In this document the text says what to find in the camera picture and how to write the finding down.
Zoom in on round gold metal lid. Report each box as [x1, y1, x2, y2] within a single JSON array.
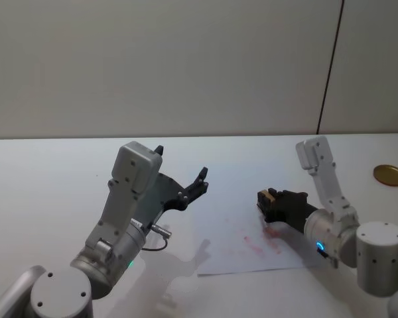
[[373, 164, 398, 187]]

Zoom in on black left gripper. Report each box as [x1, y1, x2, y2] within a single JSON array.
[[132, 144, 211, 230]]

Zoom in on white paper sheet red stains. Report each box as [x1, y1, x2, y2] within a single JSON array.
[[196, 164, 320, 276]]

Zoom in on thin dark cable silver plug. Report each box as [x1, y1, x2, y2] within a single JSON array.
[[141, 223, 172, 253]]

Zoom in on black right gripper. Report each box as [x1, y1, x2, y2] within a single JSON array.
[[256, 187, 320, 233]]

